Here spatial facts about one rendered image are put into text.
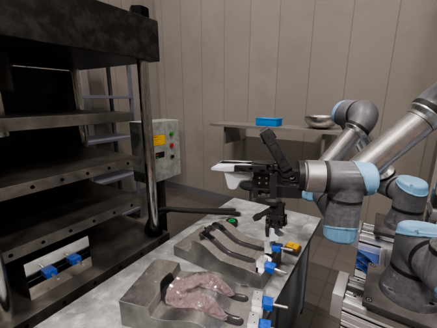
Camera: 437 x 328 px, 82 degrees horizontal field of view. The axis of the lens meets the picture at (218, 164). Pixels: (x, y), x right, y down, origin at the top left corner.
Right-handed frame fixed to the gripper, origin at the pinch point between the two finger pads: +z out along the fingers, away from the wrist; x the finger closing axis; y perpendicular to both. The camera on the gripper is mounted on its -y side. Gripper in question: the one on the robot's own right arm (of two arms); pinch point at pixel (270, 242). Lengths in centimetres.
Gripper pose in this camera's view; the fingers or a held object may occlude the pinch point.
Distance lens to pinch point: 129.2
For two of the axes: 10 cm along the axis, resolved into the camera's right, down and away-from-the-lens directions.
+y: 8.4, 0.0, -5.5
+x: 5.5, -0.7, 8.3
